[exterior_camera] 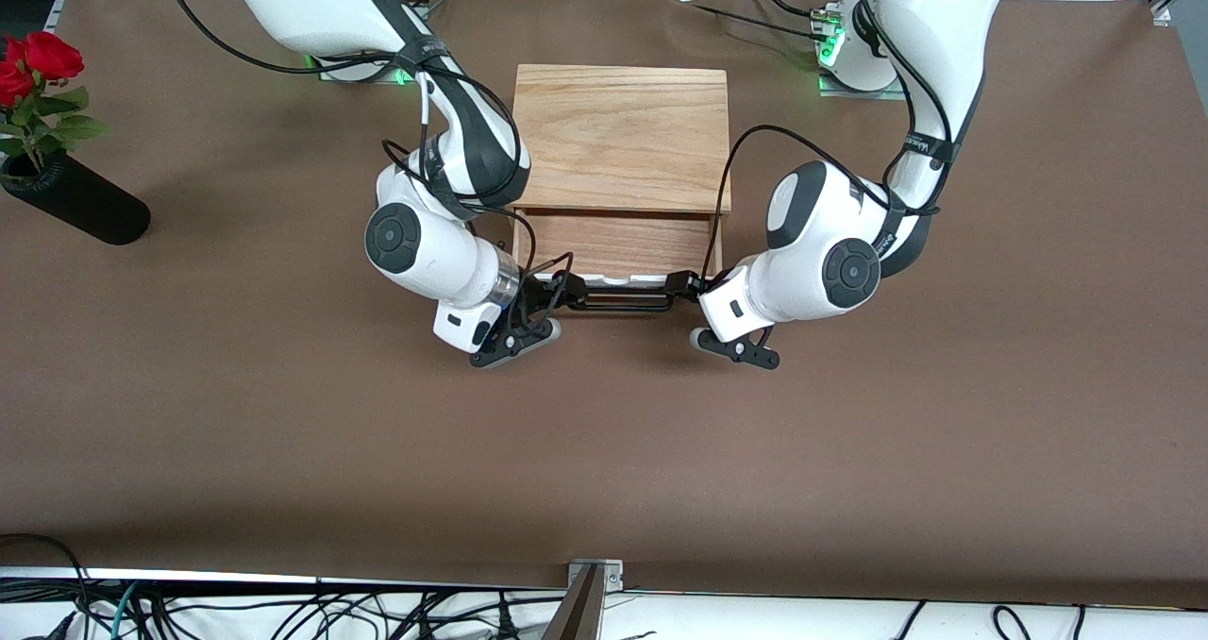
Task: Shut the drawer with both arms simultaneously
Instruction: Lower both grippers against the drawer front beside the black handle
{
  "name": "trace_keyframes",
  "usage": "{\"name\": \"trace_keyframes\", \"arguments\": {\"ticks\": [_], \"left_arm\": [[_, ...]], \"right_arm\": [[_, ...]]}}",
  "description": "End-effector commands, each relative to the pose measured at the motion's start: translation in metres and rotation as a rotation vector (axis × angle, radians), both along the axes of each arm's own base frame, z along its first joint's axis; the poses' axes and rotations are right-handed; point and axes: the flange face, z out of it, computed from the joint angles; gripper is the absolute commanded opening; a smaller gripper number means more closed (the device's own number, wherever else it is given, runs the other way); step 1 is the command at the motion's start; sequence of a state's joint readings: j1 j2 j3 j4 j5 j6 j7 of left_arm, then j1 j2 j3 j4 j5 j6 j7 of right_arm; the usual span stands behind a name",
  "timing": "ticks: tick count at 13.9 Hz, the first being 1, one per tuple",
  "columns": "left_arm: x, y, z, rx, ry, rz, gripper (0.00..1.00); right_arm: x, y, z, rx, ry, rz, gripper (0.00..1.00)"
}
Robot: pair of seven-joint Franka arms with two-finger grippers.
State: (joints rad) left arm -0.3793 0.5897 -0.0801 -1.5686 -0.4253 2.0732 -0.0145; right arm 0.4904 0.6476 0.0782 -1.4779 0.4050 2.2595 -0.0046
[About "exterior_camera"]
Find brown table cover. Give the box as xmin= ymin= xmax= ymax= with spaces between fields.
xmin=0 ymin=0 xmax=1208 ymax=613

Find wooden drawer cabinet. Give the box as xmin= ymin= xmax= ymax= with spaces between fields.
xmin=503 ymin=64 xmax=733 ymax=218

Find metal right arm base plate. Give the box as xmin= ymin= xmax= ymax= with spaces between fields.
xmin=316 ymin=50 xmax=421 ymax=86

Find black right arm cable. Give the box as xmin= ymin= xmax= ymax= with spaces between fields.
xmin=156 ymin=0 xmax=579 ymax=339

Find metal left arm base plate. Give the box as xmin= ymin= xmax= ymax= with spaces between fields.
xmin=817 ymin=62 xmax=907 ymax=100

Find black cable loop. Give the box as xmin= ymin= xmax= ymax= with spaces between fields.
xmin=991 ymin=605 xmax=1036 ymax=640
xmin=892 ymin=600 xmax=932 ymax=640
xmin=0 ymin=532 xmax=92 ymax=603

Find white-fronted drawer with black handle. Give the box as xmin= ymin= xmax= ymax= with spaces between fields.
xmin=510 ymin=209 xmax=725 ymax=313

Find teal cable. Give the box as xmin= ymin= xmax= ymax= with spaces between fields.
xmin=106 ymin=581 xmax=144 ymax=640

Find black cable tangle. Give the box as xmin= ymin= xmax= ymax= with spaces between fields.
xmin=0 ymin=579 xmax=567 ymax=640

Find red roses with green leaves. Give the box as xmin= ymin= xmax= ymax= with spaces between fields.
xmin=0 ymin=31 xmax=112 ymax=177

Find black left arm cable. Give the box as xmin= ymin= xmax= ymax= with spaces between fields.
xmin=703 ymin=0 xmax=959 ymax=287

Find black cable on table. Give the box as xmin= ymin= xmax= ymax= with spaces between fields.
xmin=661 ymin=0 xmax=841 ymax=42

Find metal bracket with dark post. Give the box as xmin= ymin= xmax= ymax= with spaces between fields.
xmin=540 ymin=558 xmax=626 ymax=640

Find black cylindrical vase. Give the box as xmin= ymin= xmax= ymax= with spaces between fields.
xmin=0 ymin=154 xmax=152 ymax=246

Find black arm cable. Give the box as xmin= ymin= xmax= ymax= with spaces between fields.
xmin=703 ymin=0 xmax=959 ymax=287
xmin=156 ymin=0 xmax=579 ymax=339

